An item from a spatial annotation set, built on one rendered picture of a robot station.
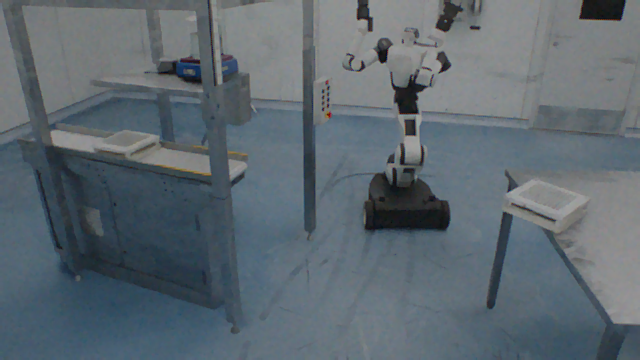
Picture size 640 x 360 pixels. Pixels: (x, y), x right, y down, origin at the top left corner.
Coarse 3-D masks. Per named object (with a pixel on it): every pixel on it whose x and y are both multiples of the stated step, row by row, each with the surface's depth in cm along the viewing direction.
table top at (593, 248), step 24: (576, 192) 208; (600, 192) 208; (624, 192) 208; (600, 216) 189; (624, 216) 189; (552, 240) 176; (576, 240) 173; (600, 240) 173; (624, 240) 173; (576, 264) 159; (600, 264) 159; (624, 264) 159; (600, 288) 147; (624, 288) 147; (600, 312) 141; (624, 312) 137
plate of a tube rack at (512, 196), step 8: (528, 184) 199; (512, 192) 192; (512, 200) 188; (520, 200) 186; (528, 200) 186; (576, 200) 186; (584, 200) 186; (528, 208) 184; (536, 208) 181; (544, 208) 180; (568, 208) 180; (576, 208) 180; (552, 216) 177; (560, 216) 175; (568, 216) 177
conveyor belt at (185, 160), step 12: (60, 132) 281; (72, 132) 281; (60, 144) 263; (72, 144) 263; (84, 144) 263; (144, 156) 246; (156, 156) 247; (168, 156) 246; (180, 156) 246; (192, 156) 246; (204, 156) 246; (192, 168) 232; (204, 168) 232; (240, 168) 235
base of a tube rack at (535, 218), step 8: (504, 208) 192; (512, 208) 190; (520, 208) 190; (520, 216) 187; (528, 216) 185; (536, 216) 184; (576, 216) 184; (544, 224) 180; (552, 224) 178; (568, 224) 180; (560, 232) 177
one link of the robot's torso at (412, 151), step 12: (396, 108) 329; (420, 108) 329; (396, 120) 330; (408, 120) 326; (420, 120) 322; (408, 132) 324; (408, 144) 315; (420, 144) 316; (408, 156) 313; (420, 156) 313
